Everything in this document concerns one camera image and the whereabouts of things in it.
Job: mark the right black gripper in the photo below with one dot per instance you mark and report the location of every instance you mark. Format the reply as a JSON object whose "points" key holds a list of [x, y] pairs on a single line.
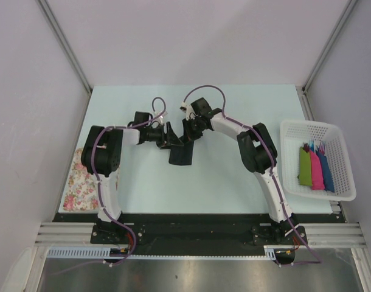
{"points": [[188, 135]]}

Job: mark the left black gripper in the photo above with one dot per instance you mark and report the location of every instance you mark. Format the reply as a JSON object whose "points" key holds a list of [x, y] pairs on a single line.
{"points": [[170, 139]]}

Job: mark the black paper napkin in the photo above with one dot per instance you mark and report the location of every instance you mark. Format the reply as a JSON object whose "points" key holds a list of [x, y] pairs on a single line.
{"points": [[182, 155]]}

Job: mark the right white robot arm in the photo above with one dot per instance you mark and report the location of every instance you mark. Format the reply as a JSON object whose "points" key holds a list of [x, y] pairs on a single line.
{"points": [[257, 151]]}

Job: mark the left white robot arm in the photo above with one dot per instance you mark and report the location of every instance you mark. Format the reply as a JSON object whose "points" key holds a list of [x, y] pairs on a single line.
{"points": [[101, 156]]}

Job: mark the green napkin roll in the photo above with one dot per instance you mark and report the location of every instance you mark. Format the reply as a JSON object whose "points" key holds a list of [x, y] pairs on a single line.
{"points": [[304, 176]]}

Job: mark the pink napkin roll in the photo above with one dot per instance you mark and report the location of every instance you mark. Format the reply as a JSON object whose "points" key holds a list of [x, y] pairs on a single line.
{"points": [[317, 181]]}

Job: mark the blue napkin roll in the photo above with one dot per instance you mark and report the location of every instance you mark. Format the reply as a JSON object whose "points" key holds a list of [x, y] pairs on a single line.
{"points": [[326, 173]]}

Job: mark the white plastic basket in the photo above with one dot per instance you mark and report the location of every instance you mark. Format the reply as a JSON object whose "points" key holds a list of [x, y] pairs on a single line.
{"points": [[293, 134]]}

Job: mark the floral cloth mat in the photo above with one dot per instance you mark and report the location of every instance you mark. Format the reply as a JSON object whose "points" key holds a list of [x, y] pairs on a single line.
{"points": [[79, 193]]}

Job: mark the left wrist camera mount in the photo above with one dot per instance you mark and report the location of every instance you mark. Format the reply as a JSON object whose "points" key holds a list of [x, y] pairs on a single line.
{"points": [[160, 117]]}

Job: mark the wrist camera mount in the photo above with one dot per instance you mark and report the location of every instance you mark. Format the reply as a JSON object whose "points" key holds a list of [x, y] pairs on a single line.
{"points": [[188, 110], [160, 117]]}

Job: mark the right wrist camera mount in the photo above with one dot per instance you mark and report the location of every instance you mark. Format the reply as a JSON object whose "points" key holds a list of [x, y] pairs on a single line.
{"points": [[188, 110]]}

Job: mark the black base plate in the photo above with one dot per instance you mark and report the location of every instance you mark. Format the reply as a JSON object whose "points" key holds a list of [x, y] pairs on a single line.
{"points": [[221, 235]]}

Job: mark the white cable duct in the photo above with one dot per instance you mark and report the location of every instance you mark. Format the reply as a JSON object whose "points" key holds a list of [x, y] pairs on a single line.
{"points": [[98, 253]]}

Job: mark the aluminium rail frame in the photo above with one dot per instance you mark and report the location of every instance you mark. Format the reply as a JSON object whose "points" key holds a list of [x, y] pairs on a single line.
{"points": [[319, 235]]}

